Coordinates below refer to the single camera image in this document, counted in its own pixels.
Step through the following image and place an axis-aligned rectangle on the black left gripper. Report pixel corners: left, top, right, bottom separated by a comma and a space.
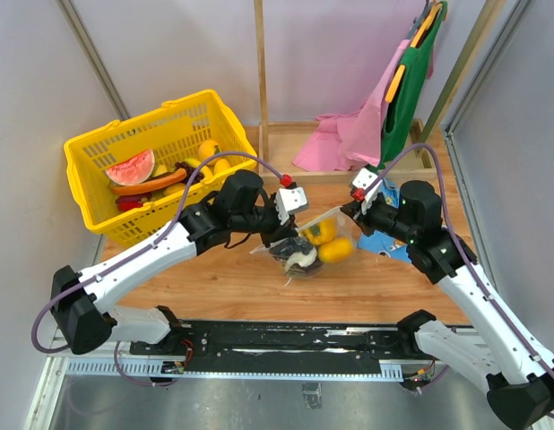
231, 193, 299, 248

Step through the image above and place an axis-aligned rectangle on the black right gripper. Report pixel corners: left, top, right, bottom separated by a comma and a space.
342, 192, 417, 245

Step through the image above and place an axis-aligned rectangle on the white garlic bulb toy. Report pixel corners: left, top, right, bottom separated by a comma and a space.
284, 249, 317, 271

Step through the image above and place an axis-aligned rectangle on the yellow bell pepper toy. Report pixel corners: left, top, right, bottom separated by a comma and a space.
301, 218, 337, 246

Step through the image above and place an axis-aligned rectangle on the clear zip top bag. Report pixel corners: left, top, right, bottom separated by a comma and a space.
250, 206, 357, 280

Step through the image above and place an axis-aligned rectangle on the dark blue grape bunch toy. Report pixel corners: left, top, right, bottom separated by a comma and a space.
269, 236, 314, 262

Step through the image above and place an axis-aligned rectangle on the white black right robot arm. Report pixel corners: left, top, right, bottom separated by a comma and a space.
341, 174, 554, 429

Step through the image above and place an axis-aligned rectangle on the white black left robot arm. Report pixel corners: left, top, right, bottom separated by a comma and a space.
46, 170, 307, 355

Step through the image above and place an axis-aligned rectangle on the blue cartoon print cloth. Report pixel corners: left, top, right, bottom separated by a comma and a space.
358, 179, 411, 263

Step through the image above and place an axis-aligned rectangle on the yellow lemon toy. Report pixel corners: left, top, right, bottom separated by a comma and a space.
213, 158, 231, 176

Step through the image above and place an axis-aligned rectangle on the pink cloth garment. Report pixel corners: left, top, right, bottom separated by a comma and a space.
292, 39, 410, 172

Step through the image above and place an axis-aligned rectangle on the yellow banana toy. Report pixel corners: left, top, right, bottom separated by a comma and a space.
183, 158, 213, 179

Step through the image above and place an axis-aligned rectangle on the orange fruit toy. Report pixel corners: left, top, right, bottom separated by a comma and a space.
198, 139, 221, 159

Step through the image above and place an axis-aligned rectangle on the green cloth garment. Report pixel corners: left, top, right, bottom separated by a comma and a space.
368, 1, 448, 172

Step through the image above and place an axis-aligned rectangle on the yellow clothes hanger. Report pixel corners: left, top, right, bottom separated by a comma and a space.
385, 64, 406, 103

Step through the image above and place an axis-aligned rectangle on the yellow plastic shopping basket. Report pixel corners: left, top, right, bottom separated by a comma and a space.
64, 90, 256, 247

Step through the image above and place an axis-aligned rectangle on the watermelon slice toy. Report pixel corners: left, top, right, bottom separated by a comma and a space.
105, 150, 155, 186

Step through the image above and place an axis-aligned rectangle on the red chili pepper toy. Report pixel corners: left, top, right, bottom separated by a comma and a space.
116, 196, 147, 212

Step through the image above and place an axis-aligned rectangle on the orange hot dog toy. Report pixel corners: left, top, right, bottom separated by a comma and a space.
109, 168, 186, 196

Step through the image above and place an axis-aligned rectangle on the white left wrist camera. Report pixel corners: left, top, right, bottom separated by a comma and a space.
273, 174, 309, 225

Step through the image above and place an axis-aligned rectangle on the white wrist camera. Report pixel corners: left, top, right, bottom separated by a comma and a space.
273, 174, 309, 225
351, 168, 383, 214

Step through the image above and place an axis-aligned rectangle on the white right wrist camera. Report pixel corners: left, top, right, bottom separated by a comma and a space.
351, 168, 383, 214

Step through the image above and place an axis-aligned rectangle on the wooden clothes rack frame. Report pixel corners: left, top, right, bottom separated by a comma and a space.
248, 1, 506, 185

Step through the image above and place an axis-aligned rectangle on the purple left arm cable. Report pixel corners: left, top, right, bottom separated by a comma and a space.
30, 150, 296, 389

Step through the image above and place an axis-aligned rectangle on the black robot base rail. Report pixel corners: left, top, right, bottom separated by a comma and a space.
129, 320, 432, 377

